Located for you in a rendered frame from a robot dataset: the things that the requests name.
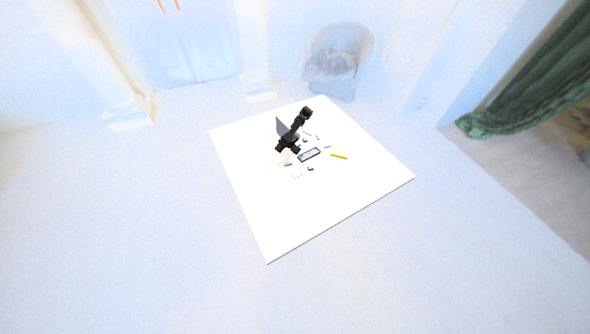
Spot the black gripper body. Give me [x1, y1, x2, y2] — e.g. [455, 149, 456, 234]
[288, 143, 301, 155]

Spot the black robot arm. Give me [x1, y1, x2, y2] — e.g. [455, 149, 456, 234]
[274, 105, 313, 153]

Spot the keyboard with white letter keys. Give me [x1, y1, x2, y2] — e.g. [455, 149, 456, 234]
[297, 146, 321, 163]

